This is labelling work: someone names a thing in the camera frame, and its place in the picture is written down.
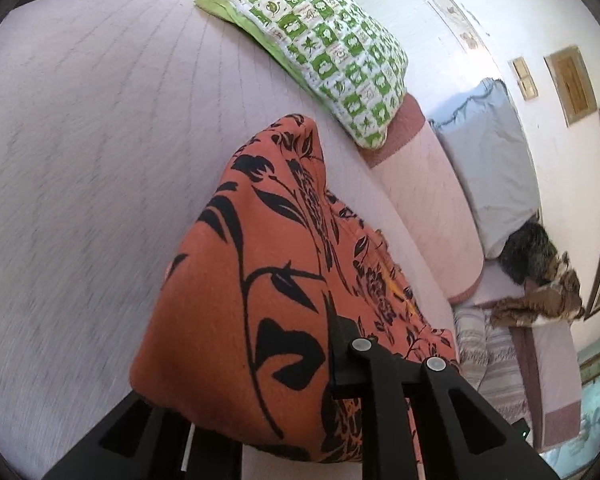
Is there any orange black floral garment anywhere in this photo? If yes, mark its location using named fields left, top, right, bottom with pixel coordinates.
left=131, top=115, right=456, bottom=463

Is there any striped grey pillow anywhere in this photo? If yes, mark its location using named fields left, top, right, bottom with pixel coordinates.
left=454, top=307, right=533, bottom=444

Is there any brown patterned cloth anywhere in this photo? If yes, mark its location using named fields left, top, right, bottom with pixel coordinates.
left=490, top=252, right=585, bottom=328

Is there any dark furry cushion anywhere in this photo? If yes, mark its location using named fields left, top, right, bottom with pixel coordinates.
left=498, top=220, right=559, bottom=285

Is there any pink bolster cushion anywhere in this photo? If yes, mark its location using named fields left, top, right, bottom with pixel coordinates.
left=360, top=94, right=484, bottom=306

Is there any grey blue pillow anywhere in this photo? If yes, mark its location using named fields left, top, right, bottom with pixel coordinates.
left=429, top=78, right=541, bottom=259

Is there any green white patterned pillow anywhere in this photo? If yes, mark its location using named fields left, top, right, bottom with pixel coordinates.
left=195, top=0, right=408, bottom=150

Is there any beige wall switch plate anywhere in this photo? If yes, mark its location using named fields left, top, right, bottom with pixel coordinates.
left=509, top=56, right=539, bottom=101

